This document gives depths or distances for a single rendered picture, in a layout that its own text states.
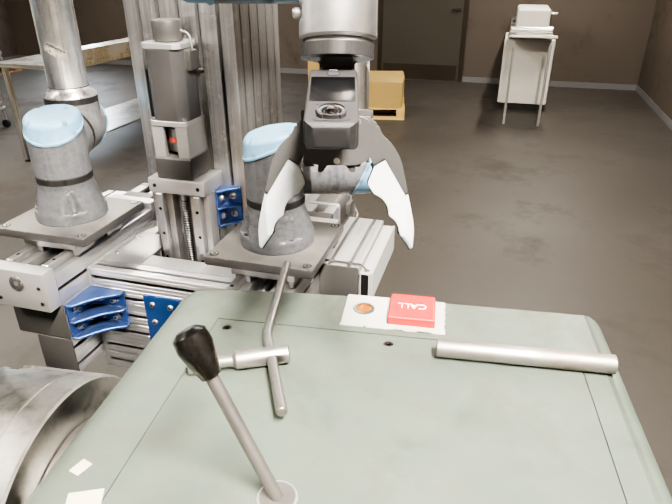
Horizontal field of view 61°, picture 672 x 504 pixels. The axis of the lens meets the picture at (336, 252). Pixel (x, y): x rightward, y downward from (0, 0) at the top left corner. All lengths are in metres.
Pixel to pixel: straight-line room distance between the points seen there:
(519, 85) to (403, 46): 2.44
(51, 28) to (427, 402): 1.12
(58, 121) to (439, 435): 1.00
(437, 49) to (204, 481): 9.03
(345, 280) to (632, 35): 8.50
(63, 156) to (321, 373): 0.84
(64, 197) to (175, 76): 0.36
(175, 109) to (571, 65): 8.50
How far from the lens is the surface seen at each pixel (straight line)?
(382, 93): 6.93
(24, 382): 0.78
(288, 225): 1.12
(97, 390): 0.79
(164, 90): 1.25
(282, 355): 0.67
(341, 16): 0.56
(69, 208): 1.36
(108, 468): 0.60
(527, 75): 7.69
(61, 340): 1.41
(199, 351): 0.49
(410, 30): 9.44
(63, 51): 1.44
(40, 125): 1.33
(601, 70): 9.53
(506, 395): 0.66
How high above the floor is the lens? 1.67
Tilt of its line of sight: 27 degrees down
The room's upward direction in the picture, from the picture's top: straight up
